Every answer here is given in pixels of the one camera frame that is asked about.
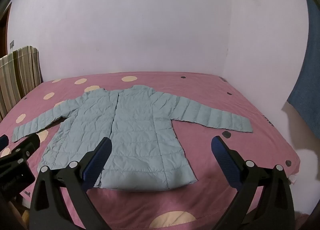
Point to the wooden door frame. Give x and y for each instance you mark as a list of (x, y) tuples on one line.
[(3, 37)]

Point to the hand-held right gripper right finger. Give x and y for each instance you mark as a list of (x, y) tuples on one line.
[(221, 156)]

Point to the striped cushion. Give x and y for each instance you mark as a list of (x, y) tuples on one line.
[(22, 74)]

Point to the pink dotted bed sheet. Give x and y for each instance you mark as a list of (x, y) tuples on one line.
[(212, 89)]

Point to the light blue puffer jacket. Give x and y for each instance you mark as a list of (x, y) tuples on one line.
[(140, 132)]

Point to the blue hanging cloth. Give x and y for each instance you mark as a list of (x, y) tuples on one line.
[(310, 82)]

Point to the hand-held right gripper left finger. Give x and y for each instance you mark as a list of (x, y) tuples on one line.
[(98, 160)]

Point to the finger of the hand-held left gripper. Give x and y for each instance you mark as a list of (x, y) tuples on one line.
[(3, 141), (23, 151)]

